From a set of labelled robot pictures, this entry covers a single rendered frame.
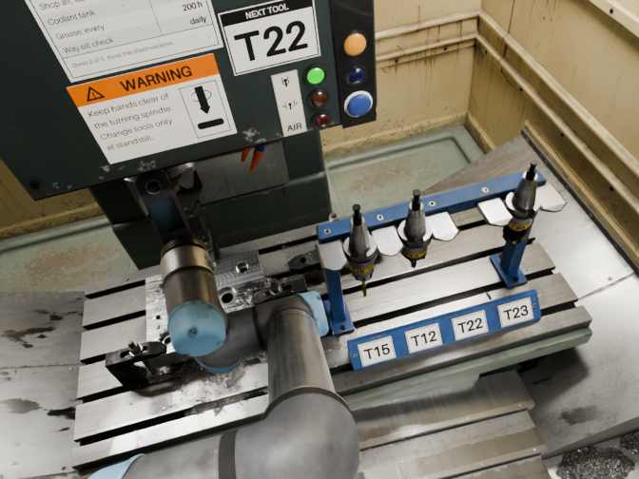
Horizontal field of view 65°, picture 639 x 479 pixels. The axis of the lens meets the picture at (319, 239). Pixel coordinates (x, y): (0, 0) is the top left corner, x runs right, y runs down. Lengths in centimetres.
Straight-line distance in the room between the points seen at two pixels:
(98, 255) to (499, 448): 150
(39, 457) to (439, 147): 171
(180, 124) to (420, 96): 151
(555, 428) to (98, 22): 124
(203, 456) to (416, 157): 177
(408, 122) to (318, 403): 170
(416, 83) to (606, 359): 114
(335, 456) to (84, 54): 45
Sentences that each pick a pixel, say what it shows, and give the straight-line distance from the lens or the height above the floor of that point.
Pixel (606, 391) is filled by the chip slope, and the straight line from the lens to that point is 141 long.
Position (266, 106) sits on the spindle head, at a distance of 62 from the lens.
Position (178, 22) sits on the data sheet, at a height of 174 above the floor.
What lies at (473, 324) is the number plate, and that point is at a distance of 121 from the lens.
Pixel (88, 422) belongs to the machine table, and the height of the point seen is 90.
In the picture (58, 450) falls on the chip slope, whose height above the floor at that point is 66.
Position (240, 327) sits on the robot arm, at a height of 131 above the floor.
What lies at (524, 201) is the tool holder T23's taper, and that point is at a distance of 103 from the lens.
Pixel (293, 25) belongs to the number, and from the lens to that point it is 57.
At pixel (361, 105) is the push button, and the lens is 64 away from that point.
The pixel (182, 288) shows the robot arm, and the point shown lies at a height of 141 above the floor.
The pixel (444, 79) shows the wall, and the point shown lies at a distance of 204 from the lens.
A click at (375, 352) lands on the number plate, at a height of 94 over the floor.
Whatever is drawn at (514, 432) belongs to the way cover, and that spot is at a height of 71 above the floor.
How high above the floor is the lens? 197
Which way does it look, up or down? 50 degrees down
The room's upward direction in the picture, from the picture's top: 10 degrees counter-clockwise
